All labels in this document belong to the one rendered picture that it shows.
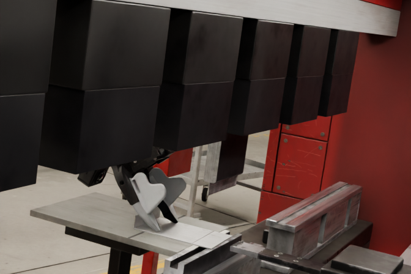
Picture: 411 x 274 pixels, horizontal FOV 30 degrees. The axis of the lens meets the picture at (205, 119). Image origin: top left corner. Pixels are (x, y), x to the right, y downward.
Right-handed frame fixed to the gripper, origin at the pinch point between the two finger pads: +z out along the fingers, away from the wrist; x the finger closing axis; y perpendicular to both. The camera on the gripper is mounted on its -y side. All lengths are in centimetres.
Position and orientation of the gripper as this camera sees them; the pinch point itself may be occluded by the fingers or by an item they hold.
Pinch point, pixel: (160, 222)
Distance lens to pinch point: 120.3
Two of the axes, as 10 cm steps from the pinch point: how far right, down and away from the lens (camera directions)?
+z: 4.9, 8.6, -1.3
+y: 7.8, -5.0, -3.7
